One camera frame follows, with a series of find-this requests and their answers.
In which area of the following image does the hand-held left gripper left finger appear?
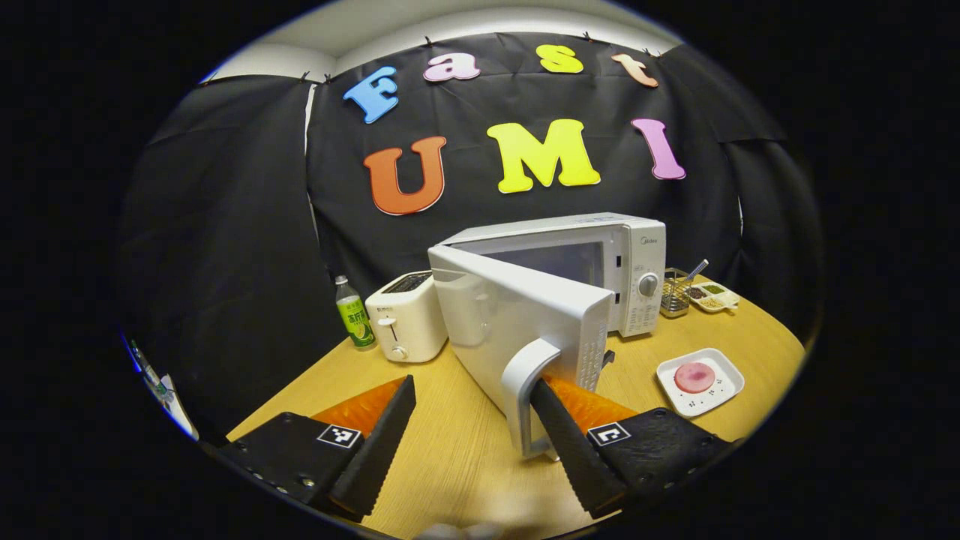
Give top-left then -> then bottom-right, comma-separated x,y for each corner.
217,375 -> 417,518

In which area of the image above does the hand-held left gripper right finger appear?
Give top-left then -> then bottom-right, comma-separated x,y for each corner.
529,375 -> 736,520

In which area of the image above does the round pink food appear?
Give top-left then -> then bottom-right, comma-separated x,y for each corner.
673,362 -> 717,395

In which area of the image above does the white microwave oven door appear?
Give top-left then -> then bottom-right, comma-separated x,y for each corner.
427,244 -> 616,460

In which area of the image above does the white square plate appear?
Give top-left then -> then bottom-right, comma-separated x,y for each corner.
656,348 -> 746,418

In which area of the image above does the white microwave oven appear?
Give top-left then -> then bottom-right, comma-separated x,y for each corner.
427,212 -> 667,460

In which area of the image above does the cream toaster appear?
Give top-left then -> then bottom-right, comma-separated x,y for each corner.
365,271 -> 449,364

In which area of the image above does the green label drink bottle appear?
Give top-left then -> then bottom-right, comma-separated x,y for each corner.
334,275 -> 377,351

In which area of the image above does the white paper sheet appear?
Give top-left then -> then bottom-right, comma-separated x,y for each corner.
150,373 -> 200,441

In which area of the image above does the white divided bean dish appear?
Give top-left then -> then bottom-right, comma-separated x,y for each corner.
686,281 -> 740,314

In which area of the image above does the clear plastic bottle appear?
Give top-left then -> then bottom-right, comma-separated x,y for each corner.
131,339 -> 167,398

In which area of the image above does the black backdrop cloth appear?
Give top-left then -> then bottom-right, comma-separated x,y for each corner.
116,31 -> 822,443

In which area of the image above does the metal wire basket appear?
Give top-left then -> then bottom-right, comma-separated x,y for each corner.
660,268 -> 692,319

